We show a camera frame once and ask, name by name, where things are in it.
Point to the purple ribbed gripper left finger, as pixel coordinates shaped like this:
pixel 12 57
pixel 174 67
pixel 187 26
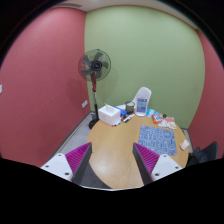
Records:
pixel 78 160

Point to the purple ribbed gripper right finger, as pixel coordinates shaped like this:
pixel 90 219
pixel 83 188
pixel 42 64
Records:
pixel 146 160

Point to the blue patterned mouse pad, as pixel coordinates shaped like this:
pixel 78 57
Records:
pixel 161 141

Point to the white orange snack packet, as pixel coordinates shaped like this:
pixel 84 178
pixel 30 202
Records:
pixel 168 122

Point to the red and white marker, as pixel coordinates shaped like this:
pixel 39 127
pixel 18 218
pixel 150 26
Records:
pixel 128 118

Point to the light blue snack packet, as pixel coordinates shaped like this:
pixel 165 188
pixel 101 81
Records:
pixel 151 112

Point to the white tissue box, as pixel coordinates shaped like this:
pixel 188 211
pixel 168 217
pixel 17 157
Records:
pixel 109 114

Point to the dark glass jar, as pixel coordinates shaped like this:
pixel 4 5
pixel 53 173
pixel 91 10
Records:
pixel 130 107

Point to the white plastic chair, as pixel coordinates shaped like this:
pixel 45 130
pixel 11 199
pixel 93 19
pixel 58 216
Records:
pixel 141 101

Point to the black office chair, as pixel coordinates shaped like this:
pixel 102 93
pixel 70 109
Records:
pixel 198 156

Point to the black standing pedestal fan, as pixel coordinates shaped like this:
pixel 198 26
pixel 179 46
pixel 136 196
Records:
pixel 94 66

